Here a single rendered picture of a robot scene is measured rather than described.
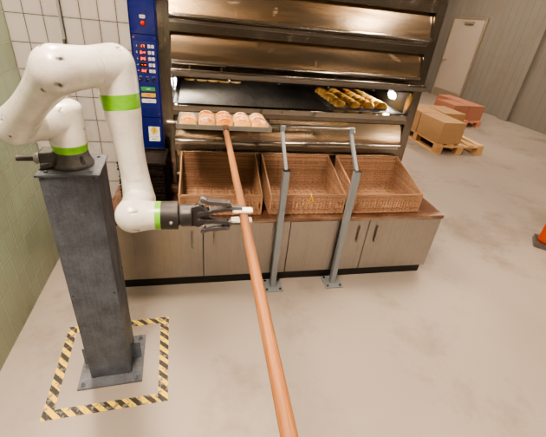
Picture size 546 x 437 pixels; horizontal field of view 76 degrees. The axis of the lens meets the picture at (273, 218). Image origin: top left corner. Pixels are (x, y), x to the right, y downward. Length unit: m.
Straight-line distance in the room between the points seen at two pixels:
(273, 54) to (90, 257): 1.74
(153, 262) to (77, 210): 1.06
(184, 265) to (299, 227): 0.85
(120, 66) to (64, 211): 0.68
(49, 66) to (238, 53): 1.67
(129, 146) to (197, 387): 1.41
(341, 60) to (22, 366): 2.73
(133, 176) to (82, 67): 0.35
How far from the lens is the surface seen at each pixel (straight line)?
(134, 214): 1.14
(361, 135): 2.97
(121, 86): 1.17
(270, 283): 2.68
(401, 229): 2.86
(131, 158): 1.22
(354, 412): 2.18
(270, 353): 0.75
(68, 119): 1.49
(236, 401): 2.11
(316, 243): 2.62
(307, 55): 2.68
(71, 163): 1.54
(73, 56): 1.10
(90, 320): 1.96
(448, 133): 6.58
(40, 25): 2.70
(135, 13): 2.54
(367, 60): 2.85
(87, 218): 1.60
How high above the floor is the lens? 1.79
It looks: 30 degrees down
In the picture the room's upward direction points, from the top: 6 degrees clockwise
